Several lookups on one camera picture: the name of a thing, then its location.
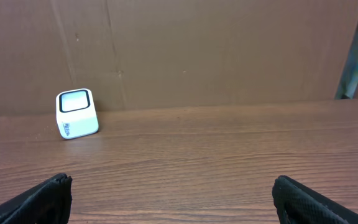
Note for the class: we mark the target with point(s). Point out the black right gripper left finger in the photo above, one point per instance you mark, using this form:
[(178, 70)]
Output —
[(48, 202)]

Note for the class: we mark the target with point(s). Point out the white barcode scanner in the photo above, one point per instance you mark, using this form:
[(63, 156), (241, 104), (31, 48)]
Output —
[(76, 113)]

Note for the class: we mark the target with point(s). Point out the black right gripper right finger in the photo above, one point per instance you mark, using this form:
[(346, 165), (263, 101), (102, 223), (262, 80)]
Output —
[(297, 204)]

